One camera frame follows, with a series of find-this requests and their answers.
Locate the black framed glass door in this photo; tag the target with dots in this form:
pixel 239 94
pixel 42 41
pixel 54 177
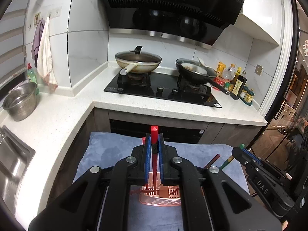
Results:
pixel 293 89

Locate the cluster of condiment bottles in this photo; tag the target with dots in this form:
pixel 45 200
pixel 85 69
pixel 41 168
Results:
pixel 237 83

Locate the wall socket plate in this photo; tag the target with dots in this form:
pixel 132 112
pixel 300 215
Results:
pixel 259 69

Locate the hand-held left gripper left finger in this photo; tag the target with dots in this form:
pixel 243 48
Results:
pixel 96 197

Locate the white window blind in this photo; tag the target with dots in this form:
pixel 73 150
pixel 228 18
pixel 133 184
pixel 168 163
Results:
pixel 12 41

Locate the built-in black oven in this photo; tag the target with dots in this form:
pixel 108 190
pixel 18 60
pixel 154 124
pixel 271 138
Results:
pixel 173 131

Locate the white hanging towel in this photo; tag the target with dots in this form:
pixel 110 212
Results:
pixel 45 57

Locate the black gas stove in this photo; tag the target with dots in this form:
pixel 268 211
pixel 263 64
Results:
pixel 163 91

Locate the dark kitchen cabinet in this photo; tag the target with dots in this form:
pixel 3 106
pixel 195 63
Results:
pixel 101 122

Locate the decorative wall hook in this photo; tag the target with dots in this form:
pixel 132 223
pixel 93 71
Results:
pixel 37 19

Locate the maroon chopstick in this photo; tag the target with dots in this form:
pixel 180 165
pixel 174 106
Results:
pixel 212 161

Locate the green chopstick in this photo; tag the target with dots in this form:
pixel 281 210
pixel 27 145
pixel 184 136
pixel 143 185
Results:
pixel 227 164

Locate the beige wok with glass lid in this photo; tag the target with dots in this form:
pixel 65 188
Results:
pixel 138 62

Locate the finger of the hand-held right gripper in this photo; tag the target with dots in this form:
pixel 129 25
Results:
pixel 243 161
pixel 252 154

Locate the metal colander bowl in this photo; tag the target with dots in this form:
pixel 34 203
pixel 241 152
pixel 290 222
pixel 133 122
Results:
pixel 20 103

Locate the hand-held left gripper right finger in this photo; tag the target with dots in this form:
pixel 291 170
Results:
pixel 216 197

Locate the black wok with glass lid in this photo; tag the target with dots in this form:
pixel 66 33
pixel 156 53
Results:
pixel 195 71

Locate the green dish soap bottle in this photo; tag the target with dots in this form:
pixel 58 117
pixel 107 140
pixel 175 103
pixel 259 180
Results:
pixel 32 77

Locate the purple hanging cloth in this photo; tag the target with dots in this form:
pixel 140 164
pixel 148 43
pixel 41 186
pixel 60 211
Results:
pixel 37 41

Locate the stainless steel sink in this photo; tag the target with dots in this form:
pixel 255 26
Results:
pixel 12 158

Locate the blue grey table cloth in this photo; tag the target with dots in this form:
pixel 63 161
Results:
pixel 108 149

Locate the pink plastic utensil holder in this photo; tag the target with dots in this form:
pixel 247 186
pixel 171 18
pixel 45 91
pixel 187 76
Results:
pixel 168 193

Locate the black range hood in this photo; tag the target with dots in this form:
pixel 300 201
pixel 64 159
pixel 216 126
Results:
pixel 168 9

